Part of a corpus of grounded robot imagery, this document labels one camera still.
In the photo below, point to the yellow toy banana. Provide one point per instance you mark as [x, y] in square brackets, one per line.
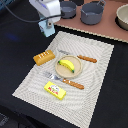
[67, 64]

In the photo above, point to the orange bread loaf toy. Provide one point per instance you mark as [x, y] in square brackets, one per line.
[43, 57]

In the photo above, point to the yellow butter box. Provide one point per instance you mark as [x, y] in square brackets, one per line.
[55, 90]

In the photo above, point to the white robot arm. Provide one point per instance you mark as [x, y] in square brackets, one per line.
[48, 8]

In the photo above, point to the round wooden plate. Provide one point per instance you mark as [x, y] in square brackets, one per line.
[64, 71]

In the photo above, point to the beige woven placemat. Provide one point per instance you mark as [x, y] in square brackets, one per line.
[77, 107]

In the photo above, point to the dark grey pot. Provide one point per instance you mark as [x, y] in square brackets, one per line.
[91, 13]

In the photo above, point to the salmon pink board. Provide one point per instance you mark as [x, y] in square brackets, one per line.
[107, 27]

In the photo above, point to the beige bowl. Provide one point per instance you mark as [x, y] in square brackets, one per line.
[122, 14]

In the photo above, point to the fork with wooden handle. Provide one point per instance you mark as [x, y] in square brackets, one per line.
[66, 81]

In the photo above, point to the knife with wooden handle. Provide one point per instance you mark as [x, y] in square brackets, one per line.
[79, 56]

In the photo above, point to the grey pan with handle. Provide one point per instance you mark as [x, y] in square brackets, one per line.
[68, 9]

